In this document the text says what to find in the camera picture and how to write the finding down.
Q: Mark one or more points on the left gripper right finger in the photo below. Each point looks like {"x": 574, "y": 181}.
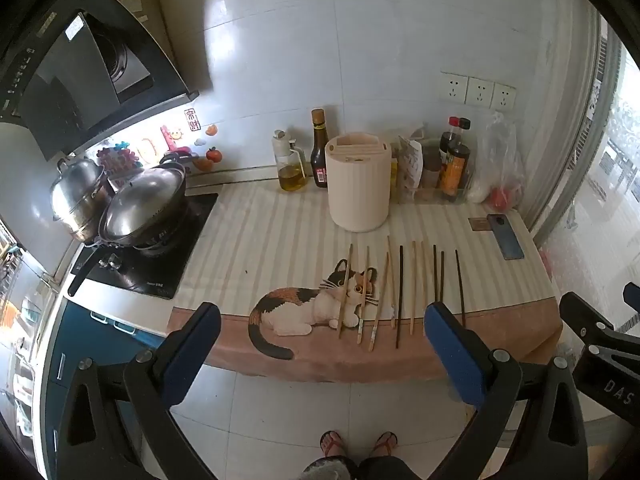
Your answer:
{"x": 478, "y": 373}

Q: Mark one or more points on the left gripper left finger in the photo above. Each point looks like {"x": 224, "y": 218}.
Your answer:
{"x": 157, "y": 380}

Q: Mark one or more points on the dark brown chopstick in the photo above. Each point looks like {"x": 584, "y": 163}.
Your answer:
{"x": 461, "y": 289}
{"x": 435, "y": 272}
{"x": 441, "y": 276}

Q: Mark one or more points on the light banded chopstick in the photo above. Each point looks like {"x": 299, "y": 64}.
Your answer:
{"x": 413, "y": 279}

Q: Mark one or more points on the black gas stove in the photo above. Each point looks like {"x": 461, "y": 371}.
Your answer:
{"x": 154, "y": 269}

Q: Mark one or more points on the light wooden chopstick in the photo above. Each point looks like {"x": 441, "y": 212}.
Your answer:
{"x": 341, "y": 312}
{"x": 364, "y": 294}
{"x": 424, "y": 268}
{"x": 379, "y": 307}
{"x": 393, "y": 320}

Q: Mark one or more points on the person's right foot sandal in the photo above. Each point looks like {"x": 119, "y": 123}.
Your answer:
{"x": 385, "y": 445}

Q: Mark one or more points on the person's foot sandal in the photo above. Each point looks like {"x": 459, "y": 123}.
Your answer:
{"x": 332, "y": 445}
{"x": 385, "y": 445}

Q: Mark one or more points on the black chopstick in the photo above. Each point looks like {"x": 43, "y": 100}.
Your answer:
{"x": 400, "y": 295}

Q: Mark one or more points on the blue smartphone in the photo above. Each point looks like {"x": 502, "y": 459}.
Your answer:
{"x": 505, "y": 237}

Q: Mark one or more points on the steel wok with lid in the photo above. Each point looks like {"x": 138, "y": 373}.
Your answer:
{"x": 141, "y": 215}

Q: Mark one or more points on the person's left foot sandal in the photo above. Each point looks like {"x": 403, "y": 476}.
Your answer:
{"x": 332, "y": 445}

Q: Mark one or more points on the steel steamer pot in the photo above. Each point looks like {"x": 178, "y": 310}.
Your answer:
{"x": 79, "y": 195}

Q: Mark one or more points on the clear plastic bag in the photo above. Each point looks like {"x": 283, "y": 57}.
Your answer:
{"x": 499, "y": 177}

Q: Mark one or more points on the black cap sauce bottle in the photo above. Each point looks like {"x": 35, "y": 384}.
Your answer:
{"x": 453, "y": 181}

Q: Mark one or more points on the clear seasoning organizer tray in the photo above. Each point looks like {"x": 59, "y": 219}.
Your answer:
{"x": 428, "y": 193}

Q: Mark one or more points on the red cap soy bottle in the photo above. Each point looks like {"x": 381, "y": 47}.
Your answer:
{"x": 448, "y": 138}

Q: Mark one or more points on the white paper packet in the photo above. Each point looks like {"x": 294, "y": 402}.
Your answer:
{"x": 410, "y": 168}

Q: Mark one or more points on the oil dispenser bottle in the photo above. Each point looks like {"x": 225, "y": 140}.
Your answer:
{"x": 289, "y": 162}

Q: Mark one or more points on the cream utensil holder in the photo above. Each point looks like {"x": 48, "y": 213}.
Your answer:
{"x": 358, "y": 170}

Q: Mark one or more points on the dark sauce bottle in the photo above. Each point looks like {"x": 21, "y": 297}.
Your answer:
{"x": 318, "y": 156}

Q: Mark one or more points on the black range hood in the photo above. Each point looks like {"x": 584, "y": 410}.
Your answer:
{"x": 88, "y": 69}

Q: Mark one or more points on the white wall socket right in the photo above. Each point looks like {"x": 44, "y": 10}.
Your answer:
{"x": 503, "y": 98}

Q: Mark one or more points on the white wall socket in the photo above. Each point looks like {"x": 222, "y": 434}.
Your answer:
{"x": 503, "y": 98}
{"x": 453, "y": 87}
{"x": 479, "y": 92}

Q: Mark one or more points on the white wall socket middle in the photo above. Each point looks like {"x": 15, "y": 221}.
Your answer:
{"x": 479, "y": 92}

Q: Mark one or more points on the white wall socket left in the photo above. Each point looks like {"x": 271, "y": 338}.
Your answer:
{"x": 453, "y": 87}

